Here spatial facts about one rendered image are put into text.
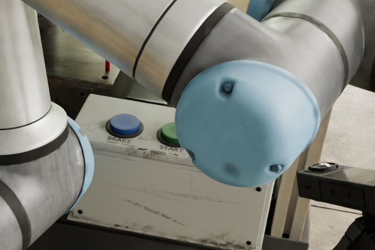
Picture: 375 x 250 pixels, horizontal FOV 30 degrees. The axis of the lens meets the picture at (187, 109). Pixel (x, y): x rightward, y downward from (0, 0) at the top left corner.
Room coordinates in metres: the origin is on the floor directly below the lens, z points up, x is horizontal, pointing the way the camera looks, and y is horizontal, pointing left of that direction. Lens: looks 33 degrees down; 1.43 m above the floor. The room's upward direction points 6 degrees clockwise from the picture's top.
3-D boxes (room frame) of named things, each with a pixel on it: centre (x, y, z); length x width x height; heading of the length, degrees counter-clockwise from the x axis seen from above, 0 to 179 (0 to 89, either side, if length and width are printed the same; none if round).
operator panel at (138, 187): (0.77, 0.01, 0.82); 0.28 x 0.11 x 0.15; 84
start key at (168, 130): (0.75, 0.01, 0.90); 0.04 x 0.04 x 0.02
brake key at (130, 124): (0.76, 0.08, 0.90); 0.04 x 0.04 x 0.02
